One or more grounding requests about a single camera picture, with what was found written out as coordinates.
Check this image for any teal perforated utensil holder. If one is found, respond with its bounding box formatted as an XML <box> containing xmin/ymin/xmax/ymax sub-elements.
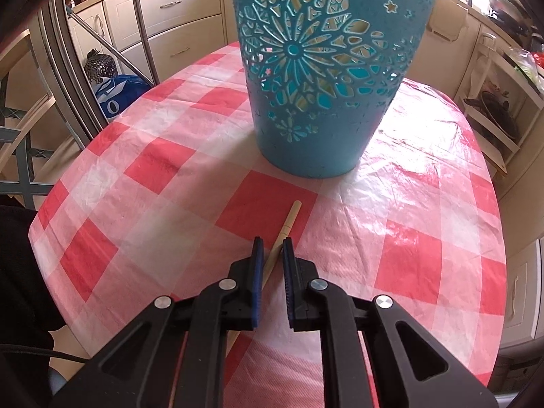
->
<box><xmin>232</xmin><ymin>0</ymin><xmax>435</xmax><ymax>179</ymax></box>

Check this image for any white hanging trash bin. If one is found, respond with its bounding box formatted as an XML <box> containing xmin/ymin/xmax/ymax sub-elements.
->
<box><xmin>427</xmin><ymin>0</ymin><xmax>468</xmax><ymax>43</ymax></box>

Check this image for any wooden chopstick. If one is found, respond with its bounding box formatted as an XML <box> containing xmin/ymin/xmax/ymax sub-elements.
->
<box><xmin>225</xmin><ymin>200</ymin><xmax>303</xmax><ymax>357</ymax></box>

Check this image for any pink checkered plastic tablecloth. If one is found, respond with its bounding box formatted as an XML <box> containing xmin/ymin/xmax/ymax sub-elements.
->
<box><xmin>30</xmin><ymin>44</ymin><xmax>506</xmax><ymax>382</ymax></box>

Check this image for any white shelf cart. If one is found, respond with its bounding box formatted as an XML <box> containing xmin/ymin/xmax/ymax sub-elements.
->
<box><xmin>455</xmin><ymin>31</ymin><xmax>543</xmax><ymax>177</ymax></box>

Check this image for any black mesh bag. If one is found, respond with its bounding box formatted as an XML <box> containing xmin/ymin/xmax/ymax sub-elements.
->
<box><xmin>83</xmin><ymin>49</ymin><xmax>118</xmax><ymax>84</ymax></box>

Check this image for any wooden chair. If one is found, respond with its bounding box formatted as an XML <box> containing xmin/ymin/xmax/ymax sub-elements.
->
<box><xmin>1</xmin><ymin>29</ymin><xmax>62</xmax><ymax>210</ymax></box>

